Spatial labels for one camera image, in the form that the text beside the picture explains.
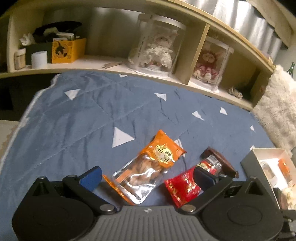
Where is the red dress doll in case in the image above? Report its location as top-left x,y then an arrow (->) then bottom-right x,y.
191,37 -> 234,92

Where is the white dress doll in case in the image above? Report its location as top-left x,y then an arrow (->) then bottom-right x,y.
126,14 -> 186,78

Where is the orange snack pack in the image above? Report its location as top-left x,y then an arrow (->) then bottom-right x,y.
278,159 -> 292,186
102,130 -> 186,205

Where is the blue quilt with triangles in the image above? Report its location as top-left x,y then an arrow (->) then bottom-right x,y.
1,71 -> 273,240

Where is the white nougat snack pack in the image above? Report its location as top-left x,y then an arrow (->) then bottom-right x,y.
282,185 -> 296,210

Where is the yellow box on shelf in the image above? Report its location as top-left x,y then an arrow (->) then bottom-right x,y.
52,38 -> 86,64

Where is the white roll on shelf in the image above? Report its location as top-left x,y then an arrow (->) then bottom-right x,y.
31,51 -> 48,69

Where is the small ornament on shelf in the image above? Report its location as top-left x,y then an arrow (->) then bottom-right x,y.
228,86 -> 243,99

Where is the clear pastry pack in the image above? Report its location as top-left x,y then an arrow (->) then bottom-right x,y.
260,162 -> 278,188

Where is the red snack pack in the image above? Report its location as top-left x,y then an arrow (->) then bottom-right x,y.
164,155 -> 222,208

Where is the grey curtain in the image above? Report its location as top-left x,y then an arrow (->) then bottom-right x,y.
186,0 -> 282,61

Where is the green glass bottle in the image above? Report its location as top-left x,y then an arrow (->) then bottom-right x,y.
287,62 -> 295,78

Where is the fluffy white pillow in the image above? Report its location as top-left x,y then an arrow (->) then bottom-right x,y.
252,65 -> 295,156

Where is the white cardboard box tray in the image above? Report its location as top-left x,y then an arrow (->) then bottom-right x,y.
241,148 -> 295,210

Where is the wooden headboard shelf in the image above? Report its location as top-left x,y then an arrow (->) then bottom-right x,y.
1,1 -> 274,110

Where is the dark brown snack pack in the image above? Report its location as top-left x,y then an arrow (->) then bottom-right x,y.
200,147 -> 239,178

